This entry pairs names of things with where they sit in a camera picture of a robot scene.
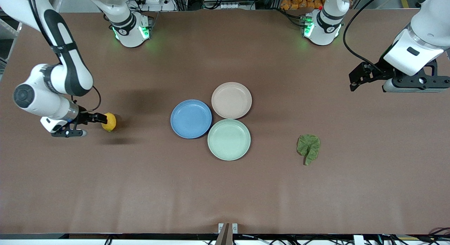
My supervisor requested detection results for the beige plate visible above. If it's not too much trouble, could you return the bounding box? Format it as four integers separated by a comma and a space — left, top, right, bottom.
211, 82, 252, 120

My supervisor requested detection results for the yellow lemon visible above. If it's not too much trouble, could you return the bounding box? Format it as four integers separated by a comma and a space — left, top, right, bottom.
101, 112, 117, 132

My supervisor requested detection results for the bag of oranges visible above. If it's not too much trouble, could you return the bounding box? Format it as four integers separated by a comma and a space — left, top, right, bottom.
280, 0, 324, 11

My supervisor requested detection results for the blue plate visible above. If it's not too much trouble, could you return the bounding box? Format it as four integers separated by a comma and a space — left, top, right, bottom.
171, 99, 213, 139

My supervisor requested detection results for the pale green plate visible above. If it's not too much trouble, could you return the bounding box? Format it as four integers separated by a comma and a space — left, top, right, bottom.
207, 119, 251, 161

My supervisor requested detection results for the green lettuce leaf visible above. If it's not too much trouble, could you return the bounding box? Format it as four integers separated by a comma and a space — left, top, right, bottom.
296, 134, 321, 166

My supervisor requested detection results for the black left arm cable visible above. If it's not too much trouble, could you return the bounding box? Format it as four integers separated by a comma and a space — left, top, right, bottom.
343, 0, 391, 72

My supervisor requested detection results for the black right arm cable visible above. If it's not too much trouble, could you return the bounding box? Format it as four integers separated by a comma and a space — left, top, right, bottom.
72, 85, 102, 114

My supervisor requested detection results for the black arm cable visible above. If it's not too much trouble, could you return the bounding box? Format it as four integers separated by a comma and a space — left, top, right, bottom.
343, 0, 391, 72
72, 85, 102, 114

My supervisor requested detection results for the metal table edge bracket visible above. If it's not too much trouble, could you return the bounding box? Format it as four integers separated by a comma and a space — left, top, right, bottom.
216, 223, 239, 245

